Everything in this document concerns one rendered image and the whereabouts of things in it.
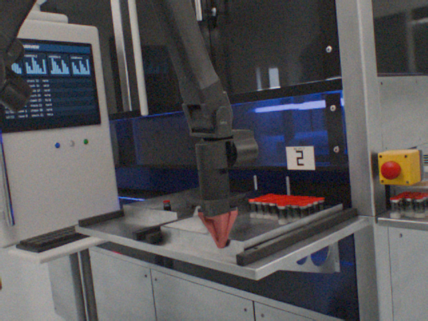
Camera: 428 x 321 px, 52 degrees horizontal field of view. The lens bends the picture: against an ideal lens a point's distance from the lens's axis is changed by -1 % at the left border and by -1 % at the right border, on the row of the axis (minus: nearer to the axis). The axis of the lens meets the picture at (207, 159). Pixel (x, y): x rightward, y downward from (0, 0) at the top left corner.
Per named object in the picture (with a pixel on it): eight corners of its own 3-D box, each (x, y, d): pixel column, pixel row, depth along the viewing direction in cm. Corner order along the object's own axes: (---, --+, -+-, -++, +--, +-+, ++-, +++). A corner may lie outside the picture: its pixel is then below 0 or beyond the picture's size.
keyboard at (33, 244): (115, 218, 168) (114, 212, 168) (139, 221, 159) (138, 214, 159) (15, 248, 137) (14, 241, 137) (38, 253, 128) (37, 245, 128)
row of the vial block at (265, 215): (253, 215, 115) (252, 198, 114) (311, 223, 101) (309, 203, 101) (248, 217, 113) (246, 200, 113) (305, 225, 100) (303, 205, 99)
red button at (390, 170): (387, 177, 97) (386, 159, 97) (404, 177, 94) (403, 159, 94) (379, 180, 95) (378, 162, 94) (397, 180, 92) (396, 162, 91)
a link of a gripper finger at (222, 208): (242, 247, 83) (237, 198, 82) (215, 257, 78) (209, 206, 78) (217, 242, 88) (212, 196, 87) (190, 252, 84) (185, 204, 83)
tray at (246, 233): (260, 208, 122) (259, 196, 122) (343, 218, 103) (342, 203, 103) (162, 241, 100) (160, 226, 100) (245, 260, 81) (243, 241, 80)
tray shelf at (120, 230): (198, 199, 159) (197, 194, 159) (384, 217, 107) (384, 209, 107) (75, 231, 127) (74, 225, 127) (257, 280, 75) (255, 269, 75)
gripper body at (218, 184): (247, 202, 84) (243, 164, 84) (208, 214, 78) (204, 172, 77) (224, 200, 89) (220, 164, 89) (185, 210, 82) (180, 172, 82)
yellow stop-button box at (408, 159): (393, 179, 103) (391, 149, 102) (424, 180, 97) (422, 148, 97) (378, 184, 98) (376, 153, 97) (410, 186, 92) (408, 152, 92)
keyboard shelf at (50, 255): (105, 222, 176) (105, 215, 176) (154, 227, 158) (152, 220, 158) (-5, 255, 142) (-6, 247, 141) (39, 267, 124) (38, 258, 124)
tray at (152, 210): (206, 194, 155) (206, 184, 155) (263, 199, 136) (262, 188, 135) (124, 216, 132) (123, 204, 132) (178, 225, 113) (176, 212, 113)
